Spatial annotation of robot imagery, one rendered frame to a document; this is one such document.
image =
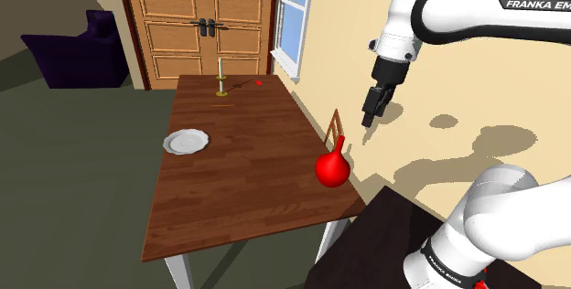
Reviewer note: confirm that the brown wooden chair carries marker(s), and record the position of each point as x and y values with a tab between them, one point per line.
333	130

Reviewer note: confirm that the white plate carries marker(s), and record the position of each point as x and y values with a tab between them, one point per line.
185	141

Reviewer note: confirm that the white candle in brass holder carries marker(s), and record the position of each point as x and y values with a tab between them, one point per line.
220	78

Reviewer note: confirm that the dark purple armchair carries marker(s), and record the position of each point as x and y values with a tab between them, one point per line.
76	56

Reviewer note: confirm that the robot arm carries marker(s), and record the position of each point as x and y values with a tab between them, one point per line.
459	11

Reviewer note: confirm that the brown wooden table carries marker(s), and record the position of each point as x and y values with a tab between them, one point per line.
249	167

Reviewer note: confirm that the wooden double door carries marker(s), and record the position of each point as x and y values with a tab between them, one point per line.
178	34

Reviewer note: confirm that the white framed window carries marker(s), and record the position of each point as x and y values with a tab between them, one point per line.
292	20

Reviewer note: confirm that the red round vase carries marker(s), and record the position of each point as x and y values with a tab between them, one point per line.
332	170

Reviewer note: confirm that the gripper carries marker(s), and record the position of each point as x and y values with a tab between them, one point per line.
390	70

